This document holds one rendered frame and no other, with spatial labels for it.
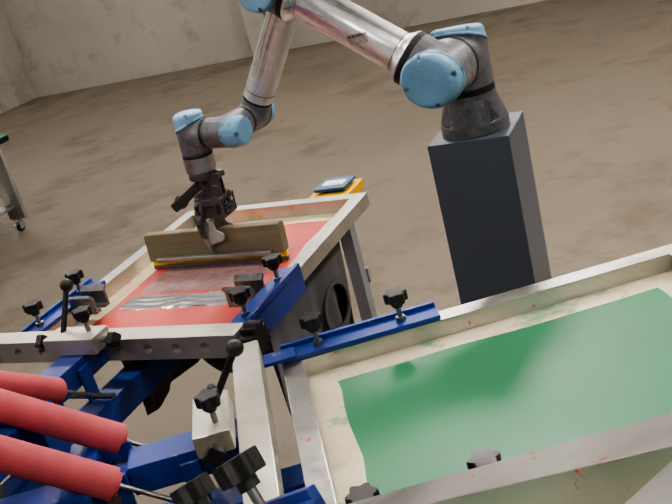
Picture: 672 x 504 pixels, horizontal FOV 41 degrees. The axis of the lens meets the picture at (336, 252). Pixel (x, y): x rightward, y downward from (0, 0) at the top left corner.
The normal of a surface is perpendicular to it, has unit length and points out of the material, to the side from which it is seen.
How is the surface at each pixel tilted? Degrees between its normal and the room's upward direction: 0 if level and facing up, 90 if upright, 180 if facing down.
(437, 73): 95
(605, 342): 0
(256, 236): 85
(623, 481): 90
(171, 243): 85
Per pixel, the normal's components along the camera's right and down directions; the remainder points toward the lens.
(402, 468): -0.24, -0.90
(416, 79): -0.33, 0.50
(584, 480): -0.76, 0.40
